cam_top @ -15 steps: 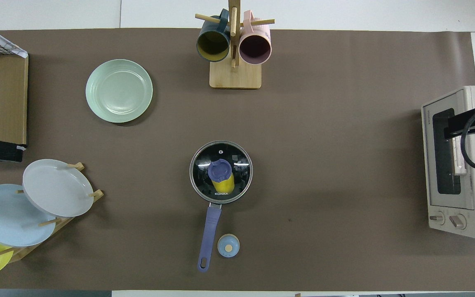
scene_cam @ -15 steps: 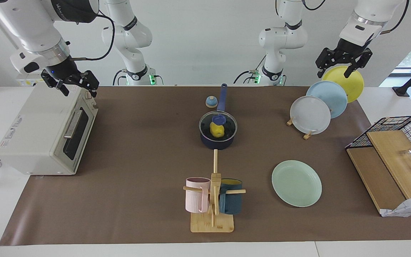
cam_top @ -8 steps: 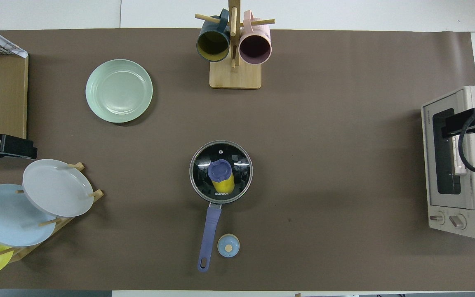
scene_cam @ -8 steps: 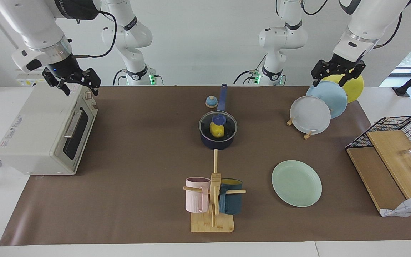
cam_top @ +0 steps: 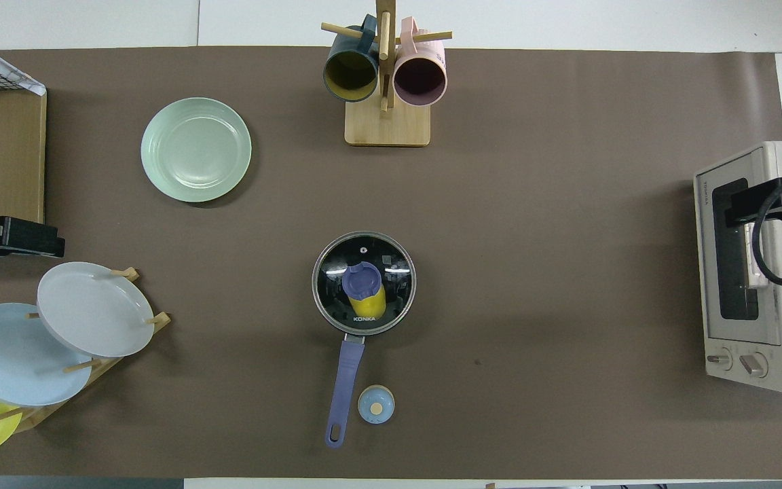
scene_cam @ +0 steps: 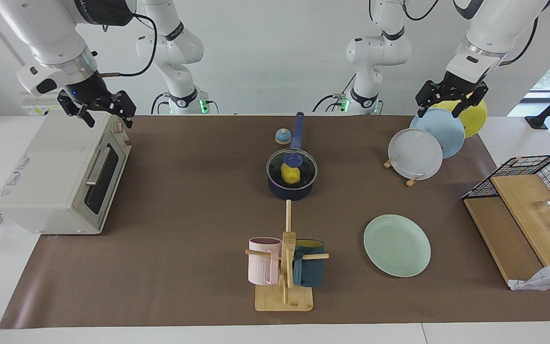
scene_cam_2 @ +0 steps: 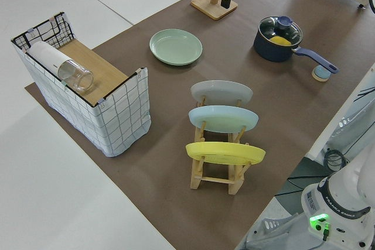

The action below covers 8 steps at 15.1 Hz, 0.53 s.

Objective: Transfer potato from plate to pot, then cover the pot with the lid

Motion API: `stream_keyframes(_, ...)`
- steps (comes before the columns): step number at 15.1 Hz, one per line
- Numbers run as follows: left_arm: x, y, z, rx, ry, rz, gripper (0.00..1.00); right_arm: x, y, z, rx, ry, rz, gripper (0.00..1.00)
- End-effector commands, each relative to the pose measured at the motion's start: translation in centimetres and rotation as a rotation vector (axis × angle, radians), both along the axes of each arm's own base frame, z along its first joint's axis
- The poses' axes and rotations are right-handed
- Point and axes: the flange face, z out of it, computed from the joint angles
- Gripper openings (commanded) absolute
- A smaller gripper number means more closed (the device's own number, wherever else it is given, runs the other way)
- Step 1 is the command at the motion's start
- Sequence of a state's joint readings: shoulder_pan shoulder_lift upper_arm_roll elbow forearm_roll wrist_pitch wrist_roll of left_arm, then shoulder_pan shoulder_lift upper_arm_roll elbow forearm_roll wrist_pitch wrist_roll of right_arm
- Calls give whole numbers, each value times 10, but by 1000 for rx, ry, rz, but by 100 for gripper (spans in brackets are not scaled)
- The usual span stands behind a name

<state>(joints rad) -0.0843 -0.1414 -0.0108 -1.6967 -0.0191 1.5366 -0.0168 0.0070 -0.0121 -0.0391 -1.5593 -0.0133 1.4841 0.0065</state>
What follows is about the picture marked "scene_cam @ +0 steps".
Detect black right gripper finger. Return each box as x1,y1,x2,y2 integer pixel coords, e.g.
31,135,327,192
114,90,137,129
57,95,95,128

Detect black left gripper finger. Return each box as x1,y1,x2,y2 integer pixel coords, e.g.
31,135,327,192
452,85,489,118
416,80,443,118

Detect glass lid blue knob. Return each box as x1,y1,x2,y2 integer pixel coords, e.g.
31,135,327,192
266,148,318,190

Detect yellow plate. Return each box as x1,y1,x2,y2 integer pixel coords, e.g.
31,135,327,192
435,98,487,139

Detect light blue plate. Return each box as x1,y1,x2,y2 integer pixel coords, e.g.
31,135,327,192
409,108,465,159

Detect grey plate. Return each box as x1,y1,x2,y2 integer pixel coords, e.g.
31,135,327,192
388,128,444,181

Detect wooden plate rack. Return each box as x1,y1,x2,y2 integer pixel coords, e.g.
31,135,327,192
383,143,447,187

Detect green plate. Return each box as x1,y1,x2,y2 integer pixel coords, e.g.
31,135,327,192
363,214,432,278

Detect white power strip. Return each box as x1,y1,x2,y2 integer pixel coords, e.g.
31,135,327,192
21,92,65,116

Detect beige toaster oven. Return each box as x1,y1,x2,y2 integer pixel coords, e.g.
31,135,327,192
0,109,132,235

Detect brown table mat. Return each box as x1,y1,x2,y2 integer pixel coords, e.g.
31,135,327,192
0,115,550,329

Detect dark blue saucepan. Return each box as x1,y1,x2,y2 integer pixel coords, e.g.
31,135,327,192
266,112,318,200

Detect pink ribbed mug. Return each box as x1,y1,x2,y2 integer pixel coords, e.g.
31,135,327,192
248,237,283,286

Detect dark teal mug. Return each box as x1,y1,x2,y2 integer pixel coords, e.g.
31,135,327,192
293,239,326,288

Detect wooden mug tree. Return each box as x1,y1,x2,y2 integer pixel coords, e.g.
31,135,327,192
245,200,329,312

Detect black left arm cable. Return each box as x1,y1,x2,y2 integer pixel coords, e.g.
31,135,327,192
402,0,541,66

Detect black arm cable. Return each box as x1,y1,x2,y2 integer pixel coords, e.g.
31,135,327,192
96,12,159,78
402,0,541,66

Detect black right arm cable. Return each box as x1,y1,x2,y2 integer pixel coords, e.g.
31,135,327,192
96,12,159,78

